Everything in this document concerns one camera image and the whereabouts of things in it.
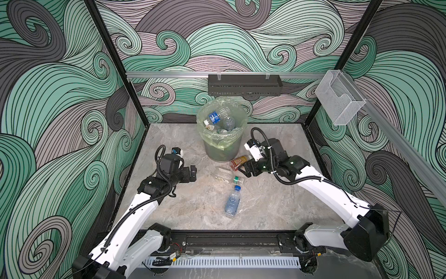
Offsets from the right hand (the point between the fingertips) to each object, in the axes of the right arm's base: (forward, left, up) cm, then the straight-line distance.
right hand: (245, 164), depth 77 cm
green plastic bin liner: (+30, +2, +6) cm, 31 cm away
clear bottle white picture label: (+24, +17, -1) cm, 30 cm away
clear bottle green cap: (+4, +8, -18) cm, 20 cm away
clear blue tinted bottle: (-13, +5, -14) cm, 19 cm away
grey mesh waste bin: (+17, +15, -15) cm, 27 cm away
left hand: (-1, +27, -1) cm, 27 cm away
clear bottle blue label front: (+25, +7, +1) cm, 26 cm away
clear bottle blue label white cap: (+28, +14, +4) cm, 31 cm away
